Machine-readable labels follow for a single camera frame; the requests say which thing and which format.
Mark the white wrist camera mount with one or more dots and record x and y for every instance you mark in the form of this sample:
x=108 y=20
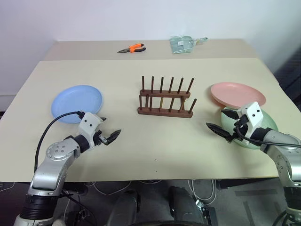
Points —
x=89 y=123
x=254 y=113

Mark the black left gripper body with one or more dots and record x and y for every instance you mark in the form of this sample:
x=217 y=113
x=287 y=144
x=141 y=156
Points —
x=98 y=139

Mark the green plate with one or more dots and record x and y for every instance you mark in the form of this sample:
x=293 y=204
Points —
x=268 y=122

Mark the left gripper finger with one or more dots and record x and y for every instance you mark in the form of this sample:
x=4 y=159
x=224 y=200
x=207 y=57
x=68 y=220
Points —
x=113 y=136
x=103 y=119

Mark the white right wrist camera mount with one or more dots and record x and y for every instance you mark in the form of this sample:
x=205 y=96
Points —
x=254 y=113

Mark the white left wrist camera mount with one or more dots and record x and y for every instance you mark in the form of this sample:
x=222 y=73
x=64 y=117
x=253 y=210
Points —
x=89 y=123

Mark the wooden dish rack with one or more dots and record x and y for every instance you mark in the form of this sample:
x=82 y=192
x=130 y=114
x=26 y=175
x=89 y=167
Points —
x=164 y=112

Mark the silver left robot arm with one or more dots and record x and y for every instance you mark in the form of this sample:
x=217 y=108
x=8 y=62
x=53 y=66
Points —
x=54 y=164

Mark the dark rounded shape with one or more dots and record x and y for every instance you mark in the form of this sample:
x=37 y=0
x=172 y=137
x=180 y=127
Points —
x=185 y=204
x=123 y=207

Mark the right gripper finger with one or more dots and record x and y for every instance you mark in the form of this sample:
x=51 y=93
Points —
x=231 y=115
x=218 y=130

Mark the pale green plastic package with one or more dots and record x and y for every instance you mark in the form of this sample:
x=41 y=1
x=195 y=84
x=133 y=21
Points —
x=183 y=44

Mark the blue plate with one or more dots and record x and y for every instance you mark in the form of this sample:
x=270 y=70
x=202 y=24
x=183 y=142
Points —
x=75 y=101

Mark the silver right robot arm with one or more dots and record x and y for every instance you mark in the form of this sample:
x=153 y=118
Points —
x=287 y=164

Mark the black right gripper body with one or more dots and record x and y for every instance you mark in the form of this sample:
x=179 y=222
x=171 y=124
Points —
x=241 y=129

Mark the pink plate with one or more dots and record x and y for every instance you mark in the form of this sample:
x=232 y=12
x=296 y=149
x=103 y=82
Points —
x=235 y=93

